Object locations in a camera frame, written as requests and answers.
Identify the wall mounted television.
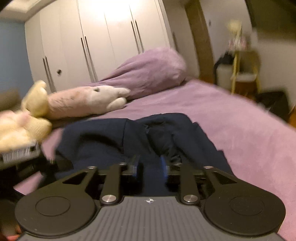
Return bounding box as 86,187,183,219
245,0,295,34

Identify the pink bed blanket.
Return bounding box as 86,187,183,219
14,78,296,241

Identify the navy blue zip jacket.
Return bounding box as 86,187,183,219
55,113,232,196

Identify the yellow side table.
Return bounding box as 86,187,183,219
230,49,261,96

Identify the white stool with black cloth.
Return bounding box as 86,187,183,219
213,52,234,90

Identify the yellow flower plush pillow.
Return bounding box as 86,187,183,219
1,80,52,152

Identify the long pink plush toy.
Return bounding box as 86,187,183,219
46,85,130,120

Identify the black bag on floor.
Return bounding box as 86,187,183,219
255,91,290,122

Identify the pink bed pillow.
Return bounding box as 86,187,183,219
93,47,187,101

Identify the white wardrobe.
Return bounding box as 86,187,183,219
25,0,173,93

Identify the bouquet on side table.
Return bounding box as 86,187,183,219
227,20,247,51

